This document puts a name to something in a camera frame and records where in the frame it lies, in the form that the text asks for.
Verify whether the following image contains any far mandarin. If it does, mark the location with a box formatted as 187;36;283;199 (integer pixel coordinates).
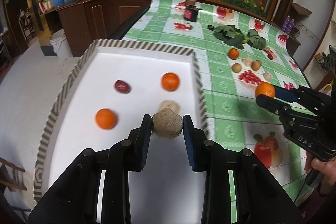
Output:
228;48;239;60

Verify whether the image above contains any brown longan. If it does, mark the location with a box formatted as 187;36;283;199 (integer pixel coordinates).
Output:
251;60;261;71
231;63;242;73

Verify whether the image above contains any green leafy vegetable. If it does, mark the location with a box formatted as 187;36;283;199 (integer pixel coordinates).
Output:
246;29;266;50
213;25;247;50

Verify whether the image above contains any large mandarin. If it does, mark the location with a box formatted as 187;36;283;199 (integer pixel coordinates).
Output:
255;82;276;98

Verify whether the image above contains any wooden cabinet counter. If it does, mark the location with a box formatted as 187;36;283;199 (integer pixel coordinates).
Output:
40;0;151;57

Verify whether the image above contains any red date near vegetables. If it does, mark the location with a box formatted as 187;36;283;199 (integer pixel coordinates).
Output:
266;51;273;60

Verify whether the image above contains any brown longan centre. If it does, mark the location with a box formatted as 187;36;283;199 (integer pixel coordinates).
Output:
251;60;261;71

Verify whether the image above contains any person's right hand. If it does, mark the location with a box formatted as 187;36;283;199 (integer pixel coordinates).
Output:
305;152;336;195

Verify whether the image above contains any brown longan left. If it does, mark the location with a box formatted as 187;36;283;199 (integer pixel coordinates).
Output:
231;63;242;73

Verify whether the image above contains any white plastic bucket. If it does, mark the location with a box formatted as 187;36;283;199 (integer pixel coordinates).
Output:
50;29;72;61

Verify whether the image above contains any dark jar with red label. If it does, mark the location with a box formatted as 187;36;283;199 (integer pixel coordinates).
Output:
183;0;200;22

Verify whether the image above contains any small mandarin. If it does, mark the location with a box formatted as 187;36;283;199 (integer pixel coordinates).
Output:
161;72;180;92

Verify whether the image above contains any orange mandarin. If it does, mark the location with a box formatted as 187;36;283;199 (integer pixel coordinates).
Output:
95;109;117;130

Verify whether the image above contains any green leafy vegetable left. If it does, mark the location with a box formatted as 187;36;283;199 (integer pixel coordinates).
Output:
213;25;247;50

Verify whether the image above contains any white tray with striped rim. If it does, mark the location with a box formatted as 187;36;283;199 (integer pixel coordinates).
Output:
29;40;207;223

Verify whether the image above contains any green leafy vegetable right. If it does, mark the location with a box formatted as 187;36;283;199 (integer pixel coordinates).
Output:
246;29;266;50

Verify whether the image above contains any red jujube date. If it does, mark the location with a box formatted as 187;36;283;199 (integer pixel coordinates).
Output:
114;80;130;94

